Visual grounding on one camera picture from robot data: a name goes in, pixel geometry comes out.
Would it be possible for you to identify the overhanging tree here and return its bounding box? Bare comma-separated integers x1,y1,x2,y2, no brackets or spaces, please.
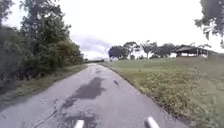
194,0,224,49

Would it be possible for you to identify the row of dense trees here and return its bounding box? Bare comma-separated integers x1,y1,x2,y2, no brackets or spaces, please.
0,0,85,88

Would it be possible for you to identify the grey asphalt path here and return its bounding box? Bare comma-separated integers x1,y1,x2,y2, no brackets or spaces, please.
0,62,192,128

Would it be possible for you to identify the grass field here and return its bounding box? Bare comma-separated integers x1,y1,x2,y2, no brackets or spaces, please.
99,55,224,128

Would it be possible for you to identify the dark roofed shelter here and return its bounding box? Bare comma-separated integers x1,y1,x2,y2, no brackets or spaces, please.
172,44,218,58

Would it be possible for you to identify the grass verge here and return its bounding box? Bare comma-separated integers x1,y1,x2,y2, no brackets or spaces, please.
0,63,89,105

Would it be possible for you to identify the robot's own part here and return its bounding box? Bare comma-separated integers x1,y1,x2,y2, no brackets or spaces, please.
146,115,160,128
73,119,85,128

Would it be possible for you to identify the group of distant trees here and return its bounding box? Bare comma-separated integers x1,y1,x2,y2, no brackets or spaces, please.
107,39,178,61

